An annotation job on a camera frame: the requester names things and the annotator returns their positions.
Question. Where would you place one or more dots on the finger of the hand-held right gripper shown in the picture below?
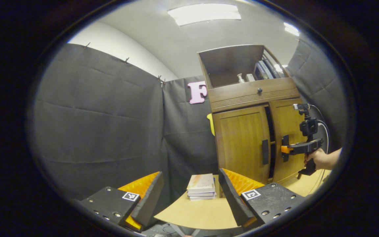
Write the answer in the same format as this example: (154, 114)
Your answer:
(285, 149)

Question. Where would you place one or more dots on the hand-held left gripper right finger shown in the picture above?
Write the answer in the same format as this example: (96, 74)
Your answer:
(232, 200)

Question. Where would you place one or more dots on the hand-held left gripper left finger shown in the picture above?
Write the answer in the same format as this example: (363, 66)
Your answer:
(150, 200)

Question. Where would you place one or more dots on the wooden cabinet door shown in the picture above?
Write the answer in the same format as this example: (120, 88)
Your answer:
(286, 118)
(239, 141)

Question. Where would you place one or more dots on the wooden double-door shoe cabinet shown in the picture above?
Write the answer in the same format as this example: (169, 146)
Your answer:
(229, 62)

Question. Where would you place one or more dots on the wooden cabinet drawer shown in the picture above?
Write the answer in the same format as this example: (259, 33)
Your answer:
(235, 95)

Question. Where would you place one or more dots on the white thin book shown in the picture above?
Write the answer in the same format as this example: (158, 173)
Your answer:
(202, 198)

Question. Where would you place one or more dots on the grey thin book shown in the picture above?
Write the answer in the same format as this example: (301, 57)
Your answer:
(202, 194)

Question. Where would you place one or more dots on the beige cover book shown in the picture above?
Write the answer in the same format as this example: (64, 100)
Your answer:
(201, 182)

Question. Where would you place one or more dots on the small white box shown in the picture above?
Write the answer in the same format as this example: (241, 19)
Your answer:
(250, 78)

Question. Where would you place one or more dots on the dark grey book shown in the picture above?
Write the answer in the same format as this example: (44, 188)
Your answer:
(259, 73)

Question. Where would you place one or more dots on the light grey-blue book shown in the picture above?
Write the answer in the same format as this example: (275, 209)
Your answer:
(267, 69)

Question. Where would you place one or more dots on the dark navy book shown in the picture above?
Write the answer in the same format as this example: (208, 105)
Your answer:
(275, 68)

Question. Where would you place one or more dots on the white pump bottle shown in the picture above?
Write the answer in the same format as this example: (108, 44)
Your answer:
(240, 79)

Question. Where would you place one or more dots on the black backdrop cloth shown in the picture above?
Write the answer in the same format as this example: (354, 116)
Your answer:
(94, 131)

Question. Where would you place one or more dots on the small ceiling light panel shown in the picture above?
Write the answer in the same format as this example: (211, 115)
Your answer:
(291, 29)

